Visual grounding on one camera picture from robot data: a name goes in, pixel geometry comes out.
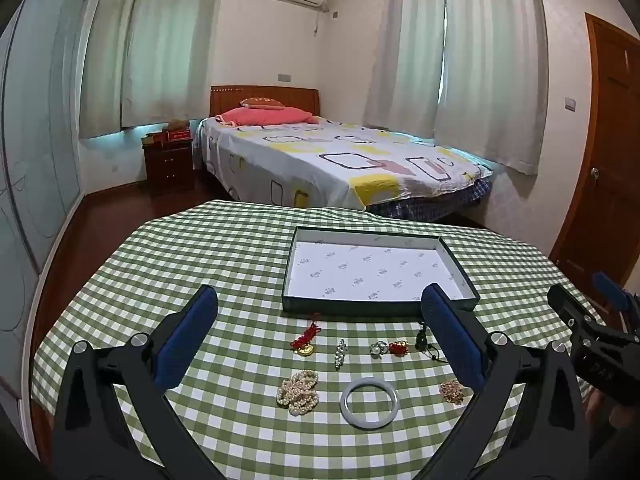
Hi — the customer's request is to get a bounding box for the green box tray white lining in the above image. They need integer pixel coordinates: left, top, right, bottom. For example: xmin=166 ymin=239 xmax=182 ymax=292
xmin=281 ymin=226 xmax=481 ymax=317

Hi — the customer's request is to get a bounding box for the green checked tablecloth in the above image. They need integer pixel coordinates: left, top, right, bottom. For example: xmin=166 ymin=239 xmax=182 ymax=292
xmin=30 ymin=199 xmax=613 ymax=480

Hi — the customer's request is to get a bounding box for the dark wooden nightstand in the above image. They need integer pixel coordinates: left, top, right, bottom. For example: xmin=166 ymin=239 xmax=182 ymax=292
xmin=142 ymin=137 xmax=196 ymax=196

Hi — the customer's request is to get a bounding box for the rose gold bead cluster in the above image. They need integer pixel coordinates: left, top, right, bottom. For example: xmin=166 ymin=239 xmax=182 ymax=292
xmin=439 ymin=380 xmax=473 ymax=406

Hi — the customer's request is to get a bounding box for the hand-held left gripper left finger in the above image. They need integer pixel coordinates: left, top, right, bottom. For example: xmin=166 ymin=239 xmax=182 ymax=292
xmin=52 ymin=284 xmax=219 ymax=480

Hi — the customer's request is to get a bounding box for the red knot charm gold coin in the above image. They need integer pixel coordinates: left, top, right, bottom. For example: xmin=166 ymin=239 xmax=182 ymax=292
xmin=290 ymin=312 xmax=323 ymax=359

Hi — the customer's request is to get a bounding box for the black bead bracelet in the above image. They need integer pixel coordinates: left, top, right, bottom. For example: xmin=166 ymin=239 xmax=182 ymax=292
xmin=416 ymin=326 xmax=448 ymax=365

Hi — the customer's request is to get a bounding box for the frosted glass wardrobe door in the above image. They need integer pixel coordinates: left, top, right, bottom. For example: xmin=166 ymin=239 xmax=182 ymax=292
xmin=0 ymin=0 xmax=91 ymax=401

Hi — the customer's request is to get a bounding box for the patterned bedsheet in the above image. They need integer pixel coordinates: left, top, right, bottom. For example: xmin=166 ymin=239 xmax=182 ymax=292
xmin=192 ymin=115 xmax=496 ymax=211

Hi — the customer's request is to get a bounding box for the blue plaid bed skirt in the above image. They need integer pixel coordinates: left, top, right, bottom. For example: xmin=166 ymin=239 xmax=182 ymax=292
xmin=367 ymin=177 xmax=493 ymax=221

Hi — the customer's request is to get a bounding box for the pearl necklace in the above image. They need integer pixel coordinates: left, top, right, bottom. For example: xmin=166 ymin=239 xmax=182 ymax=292
xmin=276 ymin=370 xmax=321 ymax=416

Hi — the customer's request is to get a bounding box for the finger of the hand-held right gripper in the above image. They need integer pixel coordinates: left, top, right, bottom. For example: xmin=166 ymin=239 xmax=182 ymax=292
xmin=592 ymin=272 xmax=640 ymax=322
xmin=547 ymin=285 xmax=607 ymax=342

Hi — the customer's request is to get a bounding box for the pale jade bangle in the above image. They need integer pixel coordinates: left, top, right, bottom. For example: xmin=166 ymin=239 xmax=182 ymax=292
xmin=340 ymin=379 xmax=400 ymax=429

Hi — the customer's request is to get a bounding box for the wooden headboard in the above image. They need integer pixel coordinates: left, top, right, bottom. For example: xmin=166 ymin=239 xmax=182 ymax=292
xmin=209 ymin=85 xmax=321 ymax=117

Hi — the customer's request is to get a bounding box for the white curtain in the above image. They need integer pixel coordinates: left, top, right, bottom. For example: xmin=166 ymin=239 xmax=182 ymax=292
xmin=362 ymin=0 xmax=446 ymax=138
xmin=122 ymin=0 xmax=221 ymax=128
xmin=434 ymin=0 xmax=551 ymax=176
xmin=80 ymin=0 xmax=156 ymax=138

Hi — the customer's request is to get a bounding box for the brown wooden door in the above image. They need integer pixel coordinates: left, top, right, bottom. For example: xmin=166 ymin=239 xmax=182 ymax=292
xmin=547 ymin=12 xmax=640 ymax=306

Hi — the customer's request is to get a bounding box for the pink pillow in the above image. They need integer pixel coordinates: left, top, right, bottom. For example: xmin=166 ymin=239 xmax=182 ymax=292
xmin=215 ymin=106 xmax=326 ymax=127

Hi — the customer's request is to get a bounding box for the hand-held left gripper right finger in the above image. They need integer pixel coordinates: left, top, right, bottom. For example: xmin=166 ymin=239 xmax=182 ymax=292
xmin=420 ymin=282 xmax=588 ymax=480

